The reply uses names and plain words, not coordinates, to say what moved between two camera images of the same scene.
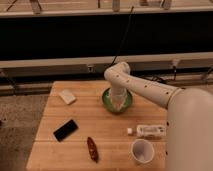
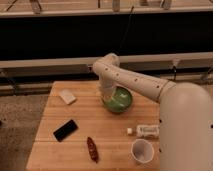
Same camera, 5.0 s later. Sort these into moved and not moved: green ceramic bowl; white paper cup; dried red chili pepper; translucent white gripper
Moved: translucent white gripper
Not moved: white paper cup; dried red chili pepper; green ceramic bowl
